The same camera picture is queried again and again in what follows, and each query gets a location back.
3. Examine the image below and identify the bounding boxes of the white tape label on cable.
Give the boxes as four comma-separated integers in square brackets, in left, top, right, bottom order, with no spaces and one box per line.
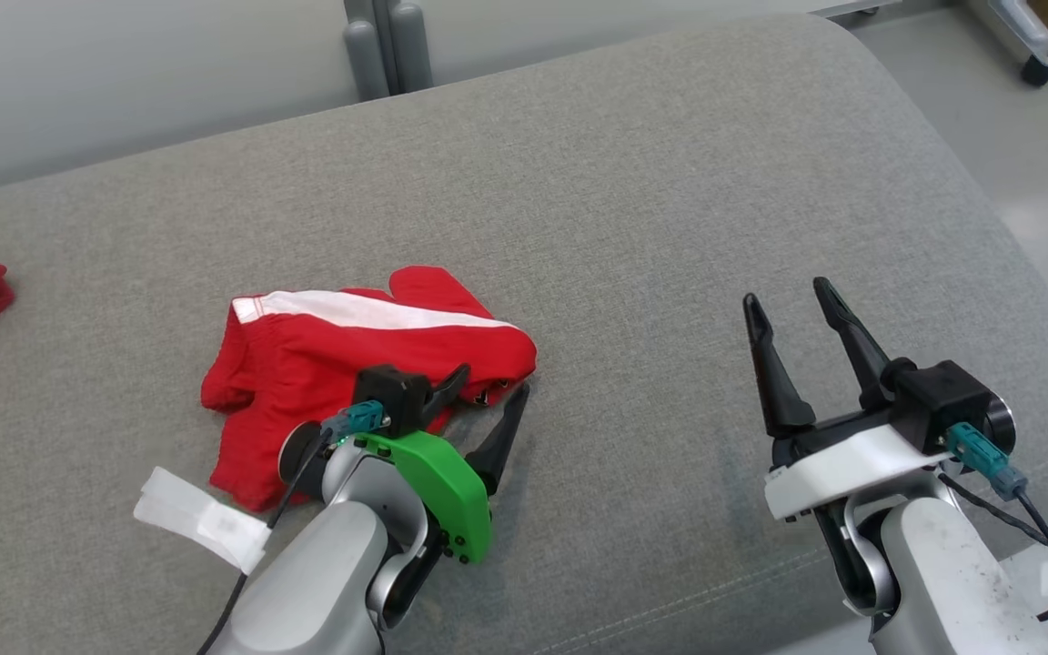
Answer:
[133,467,272,574]

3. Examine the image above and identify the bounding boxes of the black cable teal plug right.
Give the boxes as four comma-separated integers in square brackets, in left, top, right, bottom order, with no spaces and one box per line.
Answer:
[938,421,1048,629]

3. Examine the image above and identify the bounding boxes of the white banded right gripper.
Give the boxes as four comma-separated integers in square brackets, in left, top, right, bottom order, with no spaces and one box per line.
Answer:
[742,277,952,521]

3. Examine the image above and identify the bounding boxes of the grey fabric sofa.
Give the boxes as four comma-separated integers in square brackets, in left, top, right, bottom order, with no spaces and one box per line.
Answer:
[0,11,1048,655]

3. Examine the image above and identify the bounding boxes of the grey cart leg with caster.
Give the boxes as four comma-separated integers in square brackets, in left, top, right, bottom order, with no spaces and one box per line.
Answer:
[988,0,1048,88]

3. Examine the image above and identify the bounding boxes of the red shorts with white stripe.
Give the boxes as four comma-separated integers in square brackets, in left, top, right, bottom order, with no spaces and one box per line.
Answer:
[201,266,539,513]

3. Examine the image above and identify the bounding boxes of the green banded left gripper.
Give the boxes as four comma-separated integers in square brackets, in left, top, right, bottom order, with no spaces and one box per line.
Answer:
[356,364,531,566]

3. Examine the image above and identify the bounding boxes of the grey rounded partition post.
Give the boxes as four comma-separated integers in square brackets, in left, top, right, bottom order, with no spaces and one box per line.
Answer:
[388,3,435,93]
[343,18,391,102]

